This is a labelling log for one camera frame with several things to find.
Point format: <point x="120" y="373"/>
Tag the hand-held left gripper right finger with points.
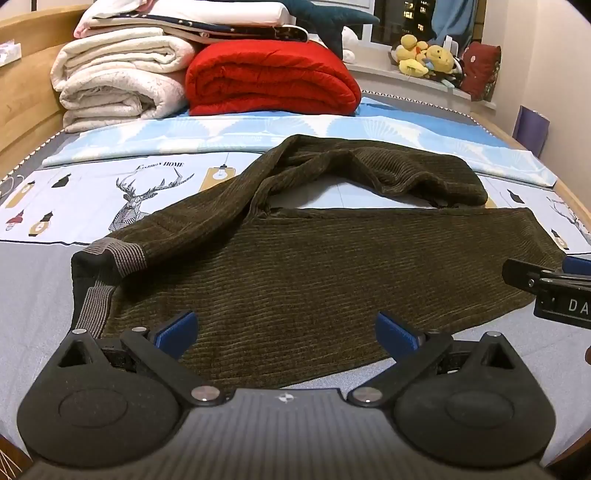
<point x="396" y="333"/>

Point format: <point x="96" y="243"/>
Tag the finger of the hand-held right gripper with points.
<point x="577" y="266"/>
<point x="521" y="274"/>

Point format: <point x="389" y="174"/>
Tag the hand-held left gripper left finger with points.
<point x="176" y="331"/>

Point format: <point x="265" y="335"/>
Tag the olive green knit sweater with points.
<point x="300" y="277"/>

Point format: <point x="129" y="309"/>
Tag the deer printed bed sheet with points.
<point x="41" y="286"/>

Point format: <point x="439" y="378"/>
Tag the blue fan-patterned sheet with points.
<point x="138" y="138"/>

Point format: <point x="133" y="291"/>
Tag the red cushion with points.
<point x="481" y="71"/>

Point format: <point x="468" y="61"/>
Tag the yellow bear plush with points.
<point x="442" y="57"/>

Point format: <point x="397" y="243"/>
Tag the white window sill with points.
<point x="383" y="76"/>

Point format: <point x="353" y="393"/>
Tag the yellow duck plush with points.
<point x="411" y="57"/>

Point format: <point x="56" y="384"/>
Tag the white folded quilt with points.
<point x="115" y="83"/>

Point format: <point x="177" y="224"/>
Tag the blue curtain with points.
<point x="455" y="21"/>

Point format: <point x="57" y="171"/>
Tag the red folded quilt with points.
<point x="272" y="78"/>

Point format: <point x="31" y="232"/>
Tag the window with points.
<point x="401" y="18"/>

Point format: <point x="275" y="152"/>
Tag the navy patterned folded blanket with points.
<point x="258" y="31"/>

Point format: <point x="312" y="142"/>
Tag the white folded blanket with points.
<point x="194" y="11"/>

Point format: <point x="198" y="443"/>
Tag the teal shark plush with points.
<point x="323" y="18"/>

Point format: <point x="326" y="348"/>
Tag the white patterned box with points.
<point x="9" y="51"/>

